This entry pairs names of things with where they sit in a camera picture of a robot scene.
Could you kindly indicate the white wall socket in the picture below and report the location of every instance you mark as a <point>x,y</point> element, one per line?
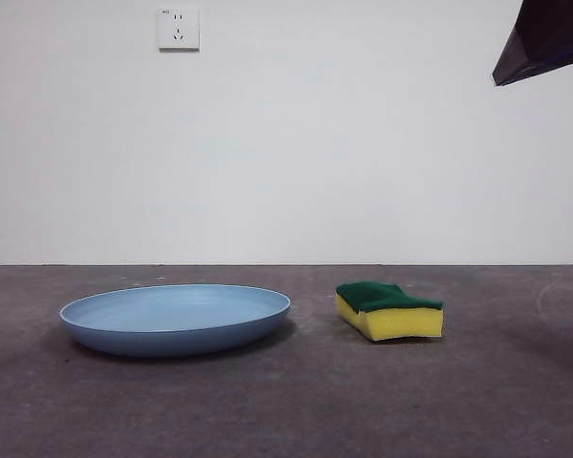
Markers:
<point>179,29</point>

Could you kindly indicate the blue round plate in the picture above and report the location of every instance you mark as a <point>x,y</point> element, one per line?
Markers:
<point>172,324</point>

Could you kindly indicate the yellow sponge with green scourer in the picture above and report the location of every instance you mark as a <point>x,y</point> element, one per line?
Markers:
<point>401,322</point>

